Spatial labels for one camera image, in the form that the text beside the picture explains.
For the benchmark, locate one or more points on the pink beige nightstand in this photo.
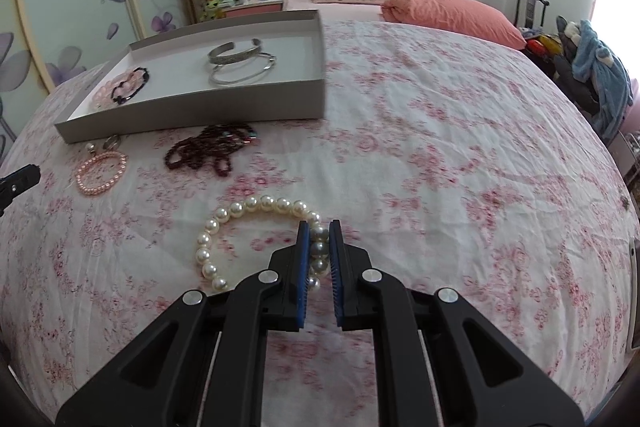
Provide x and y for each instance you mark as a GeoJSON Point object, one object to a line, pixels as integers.
{"type": "Point", "coordinates": [252, 9]}

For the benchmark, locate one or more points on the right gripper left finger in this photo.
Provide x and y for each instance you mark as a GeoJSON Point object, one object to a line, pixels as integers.
{"type": "Point", "coordinates": [202, 361]}

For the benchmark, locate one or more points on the thin silver hoop bangle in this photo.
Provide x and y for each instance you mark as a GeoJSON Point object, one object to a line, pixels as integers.
{"type": "Point", "coordinates": [242, 72]}

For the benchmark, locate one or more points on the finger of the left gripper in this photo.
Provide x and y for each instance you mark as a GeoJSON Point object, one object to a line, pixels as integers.
{"type": "Point", "coordinates": [17, 183]}

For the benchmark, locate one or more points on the folded salmon duvet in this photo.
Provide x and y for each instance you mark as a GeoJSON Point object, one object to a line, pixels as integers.
{"type": "Point", "coordinates": [466, 17]}

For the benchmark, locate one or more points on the dark wooden chair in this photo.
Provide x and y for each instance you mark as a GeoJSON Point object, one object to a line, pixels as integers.
{"type": "Point", "coordinates": [530, 7]}

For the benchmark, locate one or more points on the pink bed mattress sheet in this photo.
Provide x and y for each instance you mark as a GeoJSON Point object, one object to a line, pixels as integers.
{"type": "Point", "coordinates": [337, 11]}

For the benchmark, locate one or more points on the silver cuff bangle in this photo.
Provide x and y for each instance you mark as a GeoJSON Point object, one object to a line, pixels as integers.
{"type": "Point", "coordinates": [227, 53]}

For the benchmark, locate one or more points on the grey cardboard tray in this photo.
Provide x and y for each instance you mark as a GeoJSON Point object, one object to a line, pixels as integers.
{"type": "Point", "coordinates": [178, 93]}

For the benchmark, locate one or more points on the blue plush robe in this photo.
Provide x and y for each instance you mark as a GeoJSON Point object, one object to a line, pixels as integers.
{"type": "Point", "coordinates": [595, 62]}

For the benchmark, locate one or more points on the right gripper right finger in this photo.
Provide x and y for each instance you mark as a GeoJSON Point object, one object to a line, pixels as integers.
{"type": "Point", "coordinates": [438, 360]}

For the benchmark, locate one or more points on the pink floral bedsheet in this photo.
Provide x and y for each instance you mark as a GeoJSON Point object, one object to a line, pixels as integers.
{"type": "Point", "coordinates": [453, 161]}

